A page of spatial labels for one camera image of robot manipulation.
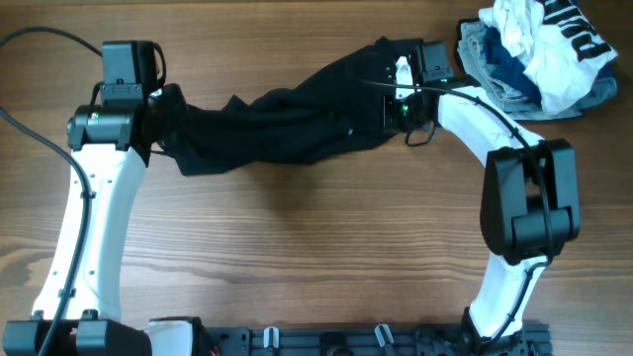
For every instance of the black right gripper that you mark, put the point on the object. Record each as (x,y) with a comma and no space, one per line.
(390,113)

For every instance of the black shorts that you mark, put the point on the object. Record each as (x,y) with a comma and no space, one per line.
(337,110)

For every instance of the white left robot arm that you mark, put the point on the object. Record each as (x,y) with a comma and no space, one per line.
(78,311)

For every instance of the light blue denim jeans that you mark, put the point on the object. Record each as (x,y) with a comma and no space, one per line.
(472,60)

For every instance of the dark blue garment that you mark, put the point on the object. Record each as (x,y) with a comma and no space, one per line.
(510,71)

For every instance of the white printed t-shirt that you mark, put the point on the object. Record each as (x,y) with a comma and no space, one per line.
(560,50)

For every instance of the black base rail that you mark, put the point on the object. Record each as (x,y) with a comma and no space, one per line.
(380,340)

